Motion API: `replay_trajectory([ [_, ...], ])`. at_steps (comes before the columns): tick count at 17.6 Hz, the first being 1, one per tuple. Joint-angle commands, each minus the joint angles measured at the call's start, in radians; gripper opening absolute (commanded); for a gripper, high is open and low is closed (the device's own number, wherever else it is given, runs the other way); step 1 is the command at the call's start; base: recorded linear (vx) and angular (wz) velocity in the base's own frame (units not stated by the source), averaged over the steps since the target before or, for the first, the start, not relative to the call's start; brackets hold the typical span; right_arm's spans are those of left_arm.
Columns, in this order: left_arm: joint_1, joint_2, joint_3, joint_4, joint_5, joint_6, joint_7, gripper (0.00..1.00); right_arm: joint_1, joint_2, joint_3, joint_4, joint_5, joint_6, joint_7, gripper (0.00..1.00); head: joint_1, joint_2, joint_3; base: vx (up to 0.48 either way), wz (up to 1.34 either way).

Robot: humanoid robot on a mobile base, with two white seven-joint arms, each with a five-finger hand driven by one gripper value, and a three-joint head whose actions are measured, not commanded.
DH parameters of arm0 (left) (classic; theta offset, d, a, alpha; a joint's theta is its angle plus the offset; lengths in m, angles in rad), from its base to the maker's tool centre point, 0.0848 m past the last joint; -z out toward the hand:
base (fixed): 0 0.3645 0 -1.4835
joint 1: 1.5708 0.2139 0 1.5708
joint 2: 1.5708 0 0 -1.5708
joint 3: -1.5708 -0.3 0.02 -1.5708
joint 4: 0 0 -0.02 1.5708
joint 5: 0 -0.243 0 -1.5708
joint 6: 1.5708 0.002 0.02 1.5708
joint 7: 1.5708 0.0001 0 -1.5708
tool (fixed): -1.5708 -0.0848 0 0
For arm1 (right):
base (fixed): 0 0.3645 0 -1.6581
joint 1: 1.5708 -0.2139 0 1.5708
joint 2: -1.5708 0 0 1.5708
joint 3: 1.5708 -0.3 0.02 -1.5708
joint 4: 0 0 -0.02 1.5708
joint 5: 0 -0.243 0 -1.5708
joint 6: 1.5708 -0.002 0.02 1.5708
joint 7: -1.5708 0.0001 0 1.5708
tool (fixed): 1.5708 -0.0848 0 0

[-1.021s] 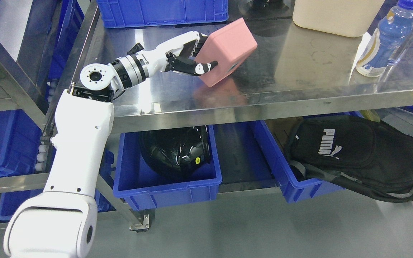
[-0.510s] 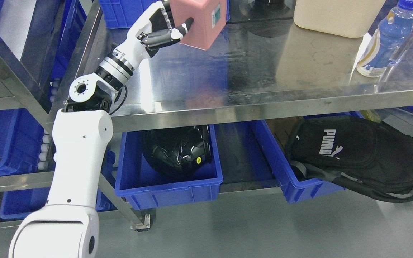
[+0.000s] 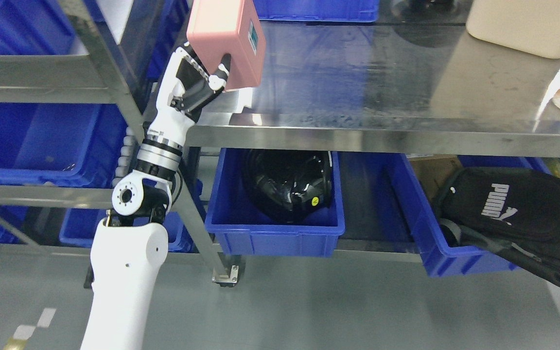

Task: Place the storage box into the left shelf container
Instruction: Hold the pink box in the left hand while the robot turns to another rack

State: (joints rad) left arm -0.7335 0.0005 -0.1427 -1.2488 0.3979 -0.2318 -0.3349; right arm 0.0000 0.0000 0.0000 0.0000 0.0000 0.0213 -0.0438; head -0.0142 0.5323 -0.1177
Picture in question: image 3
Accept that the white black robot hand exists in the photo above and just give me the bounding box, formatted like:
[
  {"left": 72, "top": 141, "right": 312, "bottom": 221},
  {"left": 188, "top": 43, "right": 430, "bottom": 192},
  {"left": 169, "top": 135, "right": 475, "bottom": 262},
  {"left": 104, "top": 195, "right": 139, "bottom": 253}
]
[{"left": 140, "top": 42, "right": 232, "bottom": 159}]

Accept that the pink plastic storage box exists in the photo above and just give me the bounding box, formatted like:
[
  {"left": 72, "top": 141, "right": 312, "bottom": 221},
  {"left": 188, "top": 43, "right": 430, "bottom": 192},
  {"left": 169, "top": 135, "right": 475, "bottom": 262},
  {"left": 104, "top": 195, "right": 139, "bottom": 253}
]
[{"left": 186, "top": 0, "right": 266, "bottom": 89}]

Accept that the stainless steel shelf rack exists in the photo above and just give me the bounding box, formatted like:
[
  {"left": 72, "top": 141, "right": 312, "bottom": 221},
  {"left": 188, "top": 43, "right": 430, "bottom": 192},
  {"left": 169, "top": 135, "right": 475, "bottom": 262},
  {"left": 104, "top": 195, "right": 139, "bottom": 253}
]
[{"left": 0, "top": 0, "right": 198, "bottom": 258}]

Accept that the blue bin left shelf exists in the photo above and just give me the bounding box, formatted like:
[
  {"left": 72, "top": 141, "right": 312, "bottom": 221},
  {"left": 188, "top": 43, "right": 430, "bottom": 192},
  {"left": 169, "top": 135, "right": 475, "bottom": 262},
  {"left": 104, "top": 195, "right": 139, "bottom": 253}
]
[{"left": 0, "top": 103, "right": 127, "bottom": 188}]

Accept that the cream plastic container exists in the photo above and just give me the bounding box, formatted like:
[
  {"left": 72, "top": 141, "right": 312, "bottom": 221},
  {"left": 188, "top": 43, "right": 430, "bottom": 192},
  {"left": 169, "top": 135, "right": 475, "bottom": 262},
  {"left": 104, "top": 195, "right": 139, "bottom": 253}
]
[{"left": 465, "top": 0, "right": 560, "bottom": 58}]

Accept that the black helmet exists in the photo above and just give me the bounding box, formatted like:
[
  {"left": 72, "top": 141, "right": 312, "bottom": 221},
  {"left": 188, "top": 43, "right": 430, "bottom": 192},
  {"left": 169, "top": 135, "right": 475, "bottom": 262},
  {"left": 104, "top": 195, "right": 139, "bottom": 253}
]
[{"left": 241, "top": 149, "right": 334, "bottom": 224}]

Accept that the blue bin with helmet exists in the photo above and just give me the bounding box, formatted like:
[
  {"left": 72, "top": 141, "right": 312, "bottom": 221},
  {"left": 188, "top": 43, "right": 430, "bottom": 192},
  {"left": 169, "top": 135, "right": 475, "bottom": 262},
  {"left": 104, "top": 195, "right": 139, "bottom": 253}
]
[{"left": 205, "top": 148, "right": 346, "bottom": 257}]

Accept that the blue crate on cart top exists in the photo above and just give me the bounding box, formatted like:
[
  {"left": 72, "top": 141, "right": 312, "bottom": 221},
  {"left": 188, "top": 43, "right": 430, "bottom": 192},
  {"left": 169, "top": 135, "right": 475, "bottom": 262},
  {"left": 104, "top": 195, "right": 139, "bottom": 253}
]
[{"left": 254, "top": 0, "right": 380, "bottom": 23}]

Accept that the stainless steel cart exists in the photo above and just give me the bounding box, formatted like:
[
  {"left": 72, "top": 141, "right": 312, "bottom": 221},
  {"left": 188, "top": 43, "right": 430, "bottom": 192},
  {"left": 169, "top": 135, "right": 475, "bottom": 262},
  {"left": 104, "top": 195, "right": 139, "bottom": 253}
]
[{"left": 173, "top": 20, "right": 560, "bottom": 264}]

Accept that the blue bin with backpack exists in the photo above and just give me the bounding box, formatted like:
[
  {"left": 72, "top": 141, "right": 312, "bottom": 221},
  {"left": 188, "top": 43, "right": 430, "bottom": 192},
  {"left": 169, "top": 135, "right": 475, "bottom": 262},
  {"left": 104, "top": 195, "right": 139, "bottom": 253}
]
[{"left": 387, "top": 155, "right": 553, "bottom": 278}]

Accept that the black Puma backpack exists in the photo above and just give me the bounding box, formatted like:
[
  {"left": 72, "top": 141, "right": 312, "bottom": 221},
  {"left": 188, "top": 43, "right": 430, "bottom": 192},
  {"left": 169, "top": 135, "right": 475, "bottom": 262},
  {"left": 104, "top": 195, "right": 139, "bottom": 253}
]
[{"left": 432, "top": 167, "right": 560, "bottom": 287}]

